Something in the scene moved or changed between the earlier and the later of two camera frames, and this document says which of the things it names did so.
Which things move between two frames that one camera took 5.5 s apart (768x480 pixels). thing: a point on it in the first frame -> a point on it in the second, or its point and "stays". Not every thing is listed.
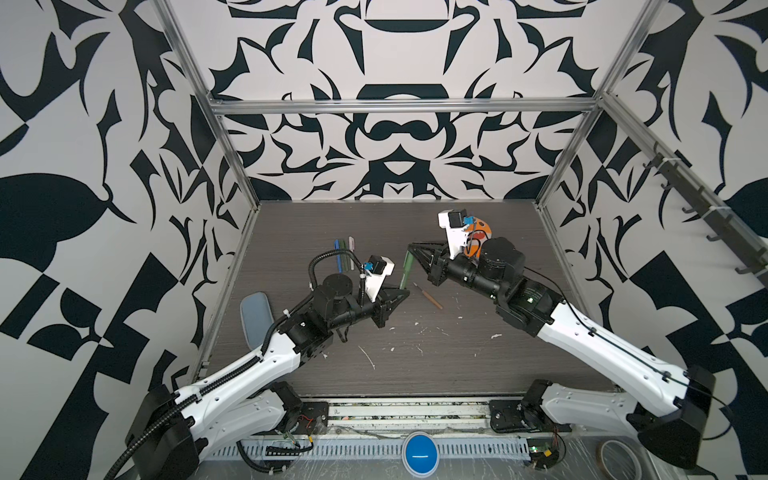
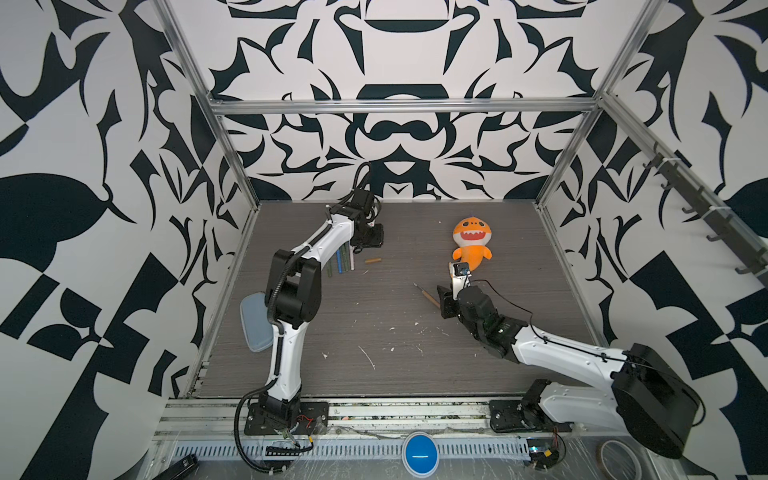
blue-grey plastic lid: [256, 317] stays
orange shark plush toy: [478, 232] stays
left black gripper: [382, 306] -> [377, 242]
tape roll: [618, 461] stays
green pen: [345, 258] stays
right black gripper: [441, 266] -> [446, 301]
